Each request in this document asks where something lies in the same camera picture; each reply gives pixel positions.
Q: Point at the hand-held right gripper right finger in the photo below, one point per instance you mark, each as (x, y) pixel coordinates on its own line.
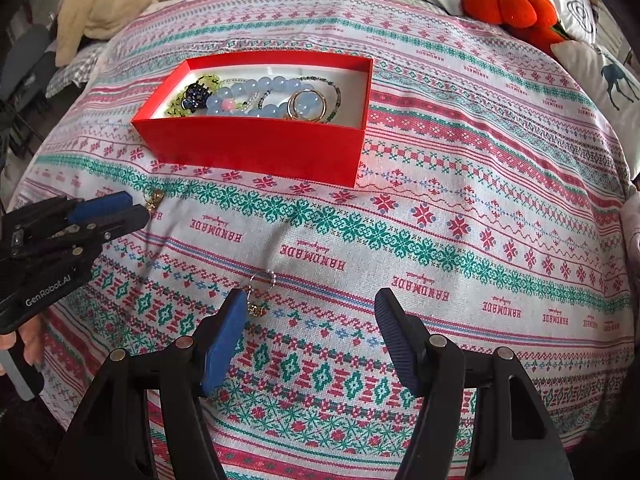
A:
(400, 345)

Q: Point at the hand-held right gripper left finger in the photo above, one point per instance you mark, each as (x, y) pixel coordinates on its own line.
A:
(225, 345)

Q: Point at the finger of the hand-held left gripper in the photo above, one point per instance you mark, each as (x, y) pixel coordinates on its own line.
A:
(102, 207)
(125, 221)

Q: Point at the small gold earring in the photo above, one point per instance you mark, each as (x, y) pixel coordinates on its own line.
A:
(156, 197)

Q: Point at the hoop earring with charm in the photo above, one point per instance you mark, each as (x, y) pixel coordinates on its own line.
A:
(255, 309)

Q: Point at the red cardboard box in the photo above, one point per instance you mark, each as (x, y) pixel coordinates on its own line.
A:
(250, 150)

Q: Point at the gold rings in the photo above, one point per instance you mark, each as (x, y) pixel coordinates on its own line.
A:
(289, 107)

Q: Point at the dark green bead strand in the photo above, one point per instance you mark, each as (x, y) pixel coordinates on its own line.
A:
(339, 97)

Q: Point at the person's left hand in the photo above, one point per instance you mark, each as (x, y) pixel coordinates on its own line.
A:
(34, 340)

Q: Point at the grey checked cloth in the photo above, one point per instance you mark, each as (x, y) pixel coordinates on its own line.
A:
(70, 75)

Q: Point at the dark grey chair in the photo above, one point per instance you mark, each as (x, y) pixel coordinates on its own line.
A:
(25, 60)

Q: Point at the patterned red green cloth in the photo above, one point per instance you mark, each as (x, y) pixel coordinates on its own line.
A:
(450, 185)

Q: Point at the beige fleece blanket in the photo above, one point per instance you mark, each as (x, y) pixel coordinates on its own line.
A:
(125, 0)

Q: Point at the deer print pillow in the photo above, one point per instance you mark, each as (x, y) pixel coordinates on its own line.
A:
(595, 75)

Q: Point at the orange plush toy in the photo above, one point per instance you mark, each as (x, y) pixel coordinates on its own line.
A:
(505, 5)

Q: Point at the circle print pillow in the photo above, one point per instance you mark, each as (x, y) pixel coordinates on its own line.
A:
(570, 5)

